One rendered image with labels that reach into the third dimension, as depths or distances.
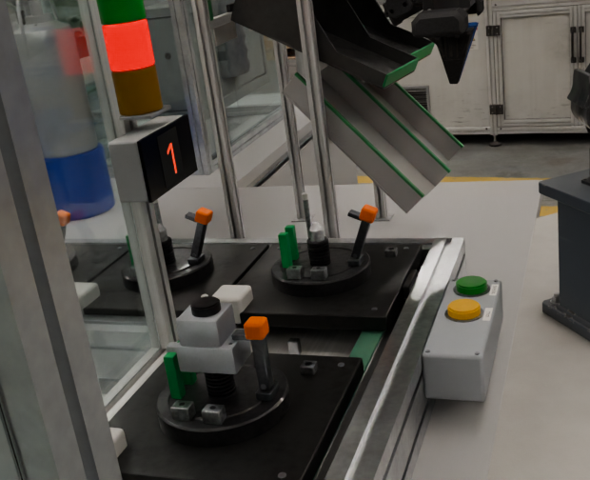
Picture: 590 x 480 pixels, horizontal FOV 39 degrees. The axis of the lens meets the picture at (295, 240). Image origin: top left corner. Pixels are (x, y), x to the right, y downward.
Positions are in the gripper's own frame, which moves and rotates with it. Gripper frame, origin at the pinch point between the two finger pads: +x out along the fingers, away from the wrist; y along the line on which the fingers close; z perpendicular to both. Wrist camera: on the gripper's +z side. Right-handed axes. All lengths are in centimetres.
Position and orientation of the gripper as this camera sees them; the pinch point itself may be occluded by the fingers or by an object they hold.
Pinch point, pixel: (452, 56)
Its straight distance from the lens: 109.8
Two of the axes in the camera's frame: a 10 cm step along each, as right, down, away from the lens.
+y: -3.2, 3.7, -8.7
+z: -9.4, 0.0, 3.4
